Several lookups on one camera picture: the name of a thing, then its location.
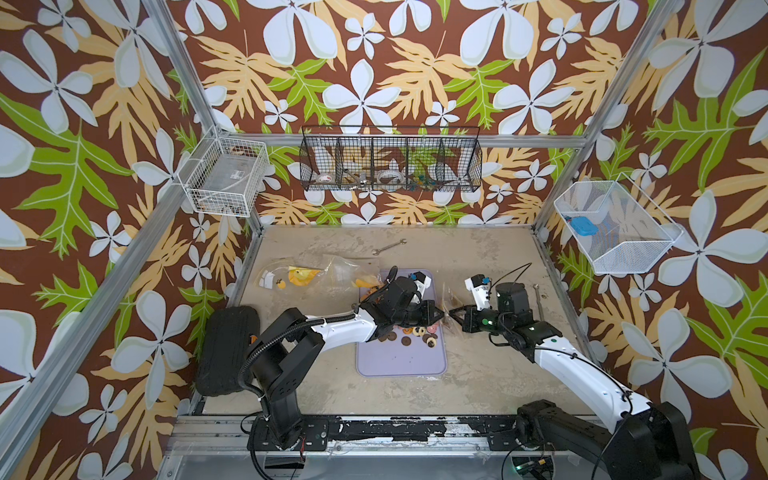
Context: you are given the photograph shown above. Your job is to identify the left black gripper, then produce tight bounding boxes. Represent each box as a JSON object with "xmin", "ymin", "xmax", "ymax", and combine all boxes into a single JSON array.
[{"xmin": 390, "ymin": 299, "xmax": 445, "ymax": 325}]

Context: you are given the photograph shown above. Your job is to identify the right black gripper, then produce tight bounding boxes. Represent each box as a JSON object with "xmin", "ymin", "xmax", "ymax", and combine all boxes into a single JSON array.
[{"xmin": 446, "ymin": 303, "xmax": 512, "ymax": 338}]

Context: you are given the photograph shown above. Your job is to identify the ziploc bag with cookies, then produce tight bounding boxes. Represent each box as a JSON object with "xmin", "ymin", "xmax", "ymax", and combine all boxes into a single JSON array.
[{"xmin": 256, "ymin": 257, "xmax": 328, "ymax": 292}]

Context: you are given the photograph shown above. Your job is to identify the clear bag of cookies back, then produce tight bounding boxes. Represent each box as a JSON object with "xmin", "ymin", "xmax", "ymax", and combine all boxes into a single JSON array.
[{"xmin": 437, "ymin": 282, "xmax": 463, "ymax": 337}]

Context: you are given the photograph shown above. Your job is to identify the clear bag of donuts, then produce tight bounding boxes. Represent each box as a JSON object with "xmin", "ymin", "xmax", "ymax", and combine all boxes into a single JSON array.
[{"xmin": 324, "ymin": 255, "xmax": 383, "ymax": 291}]

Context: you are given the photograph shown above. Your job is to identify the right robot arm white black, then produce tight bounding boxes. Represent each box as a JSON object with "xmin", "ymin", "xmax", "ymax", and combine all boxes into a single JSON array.
[{"xmin": 449, "ymin": 306, "xmax": 701, "ymax": 479}]

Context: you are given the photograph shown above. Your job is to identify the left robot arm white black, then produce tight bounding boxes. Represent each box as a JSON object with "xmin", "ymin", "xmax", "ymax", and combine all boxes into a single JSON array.
[{"xmin": 235, "ymin": 267, "xmax": 444, "ymax": 450}]

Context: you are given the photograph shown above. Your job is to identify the pile of poured cookies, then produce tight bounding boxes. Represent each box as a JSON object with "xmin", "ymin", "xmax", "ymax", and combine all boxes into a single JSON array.
[{"xmin": 359, "ymin": 287, "xmax": 440, "ymax": 349}]

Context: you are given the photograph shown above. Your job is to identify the lavender plastic tray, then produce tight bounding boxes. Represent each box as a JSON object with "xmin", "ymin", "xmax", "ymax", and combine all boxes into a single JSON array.
[{"xmin": 356, "ymin": 269, "xmax": 447, "ymax": 377}]

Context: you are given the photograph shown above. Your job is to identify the metal rod tool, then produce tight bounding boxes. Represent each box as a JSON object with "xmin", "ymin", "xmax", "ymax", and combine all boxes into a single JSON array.
[{"xmin": 532, "ymin": 284, "xmax": 545, "ymax": 322}]

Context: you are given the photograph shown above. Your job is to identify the silver wrench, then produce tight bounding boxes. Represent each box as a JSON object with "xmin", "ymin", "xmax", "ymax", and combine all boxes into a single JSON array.
[{"xmin": 372, "ymin": 238, "xmax": 407, "ymax": 256}]

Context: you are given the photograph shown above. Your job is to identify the blue object in basket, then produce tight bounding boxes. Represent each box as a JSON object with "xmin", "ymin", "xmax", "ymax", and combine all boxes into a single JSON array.
[{"xmin": 568, "ymin": 216, "xmax": 599, "ymax": 237}]

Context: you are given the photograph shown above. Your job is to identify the white mesh basket right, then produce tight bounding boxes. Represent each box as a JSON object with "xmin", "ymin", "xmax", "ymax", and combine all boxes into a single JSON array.
[{"xmin": 554, "ymin": 174, "xmax": 684, "ymax": 275}]

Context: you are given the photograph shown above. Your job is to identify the black tool case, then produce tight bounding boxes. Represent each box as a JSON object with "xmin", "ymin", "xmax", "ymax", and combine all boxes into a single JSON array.
[{"xmin": 195, "ymin": 306, "xmax": 260, "ymax": 397}]

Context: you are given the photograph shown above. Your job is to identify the black mounting rail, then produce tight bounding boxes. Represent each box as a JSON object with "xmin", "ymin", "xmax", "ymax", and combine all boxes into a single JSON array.
[{"xmin": 247, "ymin": 415, "xmax": 519, "ymax": 452}]

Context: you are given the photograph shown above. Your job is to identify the black wire basket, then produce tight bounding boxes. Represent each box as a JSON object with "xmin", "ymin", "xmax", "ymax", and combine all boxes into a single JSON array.
[{"xmin": 297, "ymin": 125, "xmax": 483, "ymax": 192}]

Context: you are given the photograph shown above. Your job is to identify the white wire basket left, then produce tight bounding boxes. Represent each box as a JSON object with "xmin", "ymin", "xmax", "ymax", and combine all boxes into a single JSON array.
[{"xmin": 178, "ymin": 128, "xmax": 270, "ymax": 218}]

